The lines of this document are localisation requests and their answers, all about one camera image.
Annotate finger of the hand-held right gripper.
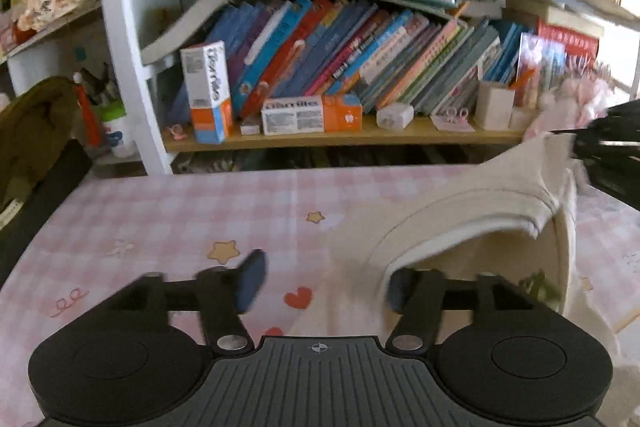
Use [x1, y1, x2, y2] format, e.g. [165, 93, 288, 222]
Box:
[589, 99, 640, 142]
[570, 131, 640, 210]

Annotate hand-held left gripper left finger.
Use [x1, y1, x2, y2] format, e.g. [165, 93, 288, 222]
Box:
[106, 249, 271, 355]

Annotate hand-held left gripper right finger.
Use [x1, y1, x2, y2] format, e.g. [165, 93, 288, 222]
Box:
[384, 267, 552, 355]

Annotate cream t-shirt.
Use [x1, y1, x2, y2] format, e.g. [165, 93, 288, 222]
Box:
[295, 132, 626, 368]

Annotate white pink plush rabbit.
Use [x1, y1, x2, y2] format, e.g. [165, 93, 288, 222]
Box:
[524, 74, 617, 142]

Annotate red book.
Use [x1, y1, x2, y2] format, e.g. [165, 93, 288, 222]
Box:
[536, 18, 601, 68]

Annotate beige pen holder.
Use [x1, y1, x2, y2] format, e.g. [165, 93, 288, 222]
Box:
[473, 80, 516, 130]

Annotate pink toy glasses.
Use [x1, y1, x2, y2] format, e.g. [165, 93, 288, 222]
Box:
[430, 106, 474, 132]

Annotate small white charger box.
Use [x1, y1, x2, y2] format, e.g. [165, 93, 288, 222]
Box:
[375, 102, 415, 129]

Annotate flat white orange box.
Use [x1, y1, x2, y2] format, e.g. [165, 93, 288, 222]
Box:
[260, 94, 364, 136]

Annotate tall white orange box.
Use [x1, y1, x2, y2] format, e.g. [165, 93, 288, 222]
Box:
[179, 40, 235, 145]

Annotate white tin with green lid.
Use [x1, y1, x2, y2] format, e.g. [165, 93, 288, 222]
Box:
[102, 101, 138, 158]

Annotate black chair back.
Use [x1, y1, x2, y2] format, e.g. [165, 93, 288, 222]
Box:
[0, 139, 94, 280]

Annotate red pen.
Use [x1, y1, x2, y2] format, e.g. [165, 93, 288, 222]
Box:
[73, 73, 104, 148]

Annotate row of colourful books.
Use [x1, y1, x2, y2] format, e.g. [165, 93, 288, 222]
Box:
[167, 0, 535, 118]

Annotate white wooden bookshelf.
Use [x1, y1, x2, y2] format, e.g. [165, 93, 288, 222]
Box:
[95, 0, 640, 178]

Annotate olive brown jacket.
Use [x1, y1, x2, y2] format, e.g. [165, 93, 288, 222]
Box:
[0, 76, 85, 214]

